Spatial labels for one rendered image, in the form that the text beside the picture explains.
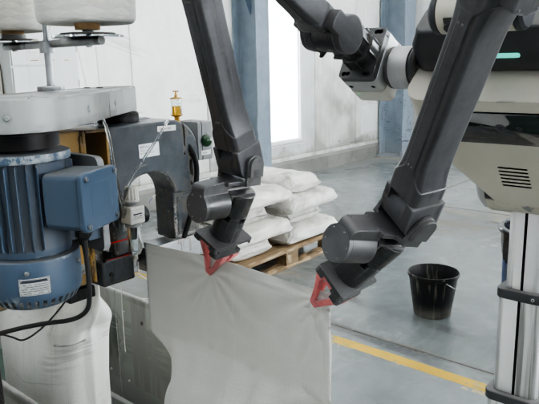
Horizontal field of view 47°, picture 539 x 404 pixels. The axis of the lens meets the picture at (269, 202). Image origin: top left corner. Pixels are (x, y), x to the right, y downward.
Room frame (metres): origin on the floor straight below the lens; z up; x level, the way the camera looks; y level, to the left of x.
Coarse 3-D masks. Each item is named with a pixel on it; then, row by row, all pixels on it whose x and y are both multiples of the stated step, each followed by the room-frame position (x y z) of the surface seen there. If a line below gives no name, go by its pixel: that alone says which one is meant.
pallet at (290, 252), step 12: (300, 240) 4.51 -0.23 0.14; (312, 240) 4.52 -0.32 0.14; (264, 252) 4.22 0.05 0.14; (276, 252) 4.22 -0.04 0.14; (288, 252) 4.29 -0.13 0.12; (312, 252) 4.58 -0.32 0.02; (240, 264) 3.98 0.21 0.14; (252, 264) 3.99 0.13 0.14; (276, 264) 4.33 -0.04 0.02; (288, 264) 4.29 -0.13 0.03
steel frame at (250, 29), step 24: (240, 0) 7.33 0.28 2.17; (264, 0) 7.15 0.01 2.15; (384, 0) 9.70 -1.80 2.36; (408, 0) 9.44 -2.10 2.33; (240, 24) 7.34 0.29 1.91; (264, 24) 7.15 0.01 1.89; (384, 24) 9.71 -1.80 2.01; (408, 24) 9.45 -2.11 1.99; (240, 48) 7.33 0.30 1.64; (264, 48) 7.14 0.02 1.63; (240, 72) 7.33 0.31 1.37; (264, 72) 7.13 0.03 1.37; (264, 96) 7.13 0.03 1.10; (408, 96) 9.50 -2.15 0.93; (264, 120) 7.13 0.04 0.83; (384, 120) 9.74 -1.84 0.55; (408, 120) 9.51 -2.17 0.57; (264, 144) 7.11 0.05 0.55; (384, 144) 9.74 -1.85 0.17
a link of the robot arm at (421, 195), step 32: (480, 0) 0.68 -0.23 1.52; (512, 0) 0.66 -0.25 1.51; (448, 32) 0.73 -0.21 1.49; (480, 32) 0.70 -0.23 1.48; (448, 64) 0.74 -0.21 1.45; (480, 64) 0.73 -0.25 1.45; (448, 96) 0.74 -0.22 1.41; (416, 128) 0.80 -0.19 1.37; (448, 128) 0.77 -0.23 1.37; (416, 160) 0.80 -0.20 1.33; (448, 160) 0.81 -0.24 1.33; (384, 192) 0.88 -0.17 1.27; (416, 192) 0.81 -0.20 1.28
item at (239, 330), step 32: (160, 256) 1.26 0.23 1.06; (192, 256) 1.20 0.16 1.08; (160, 288) 1.26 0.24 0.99; (192, 288) 1.21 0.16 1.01; (224, 288) 1.15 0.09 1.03; (256, 288) 1.08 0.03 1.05; (288, 288) 1.02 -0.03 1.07; (160, 320) 1.27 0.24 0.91; (192, 320) 1.21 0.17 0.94; (224, 320) 1.15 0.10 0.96; (256, 320) 1.08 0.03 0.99; (288, 320) 1.02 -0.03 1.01; (320, 320) 0.97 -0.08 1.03; (192, 352) 1.20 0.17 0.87; (224, 352) 1.15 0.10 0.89; (256, 352) 1.08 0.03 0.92; (288, 352) 1.02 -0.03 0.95; (320, 352) 0.97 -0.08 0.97; (192, 384) 1.14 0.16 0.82; (224, 384) 1.11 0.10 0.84; (256, 384) 1.07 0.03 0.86; (288, 384) 1.02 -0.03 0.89; (320, 384) 0.97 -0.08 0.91
